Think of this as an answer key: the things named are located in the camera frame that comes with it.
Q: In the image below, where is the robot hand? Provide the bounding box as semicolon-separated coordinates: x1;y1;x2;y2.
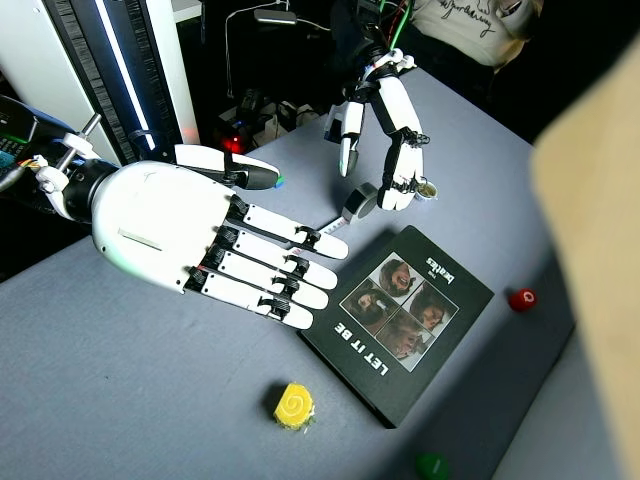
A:
91;143;350;331
338;74;431;211

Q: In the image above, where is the green toy piece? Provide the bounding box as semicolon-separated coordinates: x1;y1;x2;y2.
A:
413;452;451;480

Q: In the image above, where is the grey tape measure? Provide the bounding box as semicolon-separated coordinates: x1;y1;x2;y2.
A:
319;182;380;237

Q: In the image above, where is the beige board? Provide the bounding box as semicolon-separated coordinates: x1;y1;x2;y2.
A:
529;34;640;480

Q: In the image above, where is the thin white cable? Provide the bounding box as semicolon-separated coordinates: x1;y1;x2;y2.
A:
223;0;331;99

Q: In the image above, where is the grey table cloth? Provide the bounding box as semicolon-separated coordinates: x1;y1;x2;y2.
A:
0;67;626;480

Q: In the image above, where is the white equipment rack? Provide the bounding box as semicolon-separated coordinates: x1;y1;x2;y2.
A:
0;0;201;166

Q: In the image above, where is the grey power adapter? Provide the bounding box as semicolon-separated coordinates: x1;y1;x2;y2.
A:
253;7;299;25

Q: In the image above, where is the black hardcover book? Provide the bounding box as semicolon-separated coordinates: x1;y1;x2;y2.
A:
298;224;496;430

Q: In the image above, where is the yellow swirl toy cake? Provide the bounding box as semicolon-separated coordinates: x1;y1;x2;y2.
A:
272;382;317;431

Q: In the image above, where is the red toy piece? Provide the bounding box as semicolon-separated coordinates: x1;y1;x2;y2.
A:
508;287;539;314

